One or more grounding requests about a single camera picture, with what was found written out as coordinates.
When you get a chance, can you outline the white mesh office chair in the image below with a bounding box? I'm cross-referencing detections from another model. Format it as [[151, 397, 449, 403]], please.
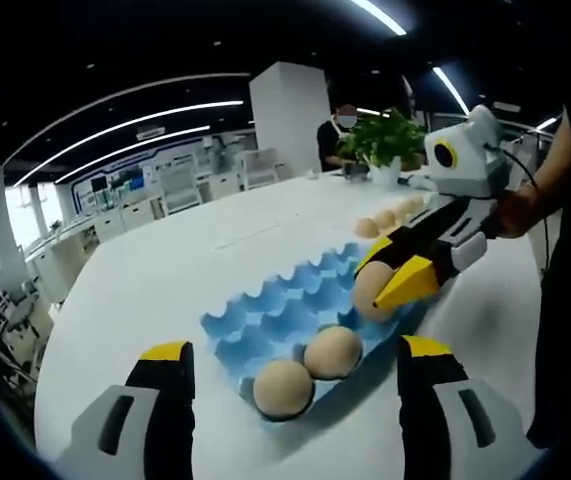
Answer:
[[158, 164, 204, 212], [236, 148, 280, 190]]

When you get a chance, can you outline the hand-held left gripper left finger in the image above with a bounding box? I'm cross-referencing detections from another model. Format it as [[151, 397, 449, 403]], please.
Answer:
[[54, 340, 197, 480]]

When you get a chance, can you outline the white drawer cabinet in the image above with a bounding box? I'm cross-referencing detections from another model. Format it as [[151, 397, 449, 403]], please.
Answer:
[[92, 197, 164, 236]]

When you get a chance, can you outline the long curved ceiling light strip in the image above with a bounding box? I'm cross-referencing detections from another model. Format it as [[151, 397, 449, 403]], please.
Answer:
[[12, 99, 246, 189]]

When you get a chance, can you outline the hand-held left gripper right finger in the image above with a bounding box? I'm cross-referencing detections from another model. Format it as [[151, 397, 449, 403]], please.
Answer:
[[395, 333, 549, 480]]

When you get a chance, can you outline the blue white cloth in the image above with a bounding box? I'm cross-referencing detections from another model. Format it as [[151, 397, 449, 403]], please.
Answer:
[[398, 172, 439, 192]]

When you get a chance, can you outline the white table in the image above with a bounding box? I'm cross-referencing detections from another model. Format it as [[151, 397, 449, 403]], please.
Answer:
[[33, 167, 546, 480]]

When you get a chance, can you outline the blue egg tray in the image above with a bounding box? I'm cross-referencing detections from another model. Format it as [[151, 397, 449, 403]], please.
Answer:
[[199, 242, 434, 426]]

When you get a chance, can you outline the blue-trimmed display wall shelf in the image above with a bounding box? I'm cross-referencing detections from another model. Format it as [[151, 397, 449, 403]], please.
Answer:
[[72, 137, 216, 211]]

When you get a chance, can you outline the short curved ceiling light strip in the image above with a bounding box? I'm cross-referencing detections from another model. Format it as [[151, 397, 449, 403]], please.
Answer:
[[67, 125, 212, 184]]

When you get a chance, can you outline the person's right hand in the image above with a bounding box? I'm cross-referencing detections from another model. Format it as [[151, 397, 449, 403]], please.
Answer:
[[493, 183, 542, 240]]

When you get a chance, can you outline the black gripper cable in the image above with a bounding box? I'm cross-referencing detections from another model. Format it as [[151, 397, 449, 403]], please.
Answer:
[[502, 144, 554, 274]]

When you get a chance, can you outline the green potted plant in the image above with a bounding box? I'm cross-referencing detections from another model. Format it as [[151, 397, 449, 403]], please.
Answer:
[[337, 109, 429, 184]]

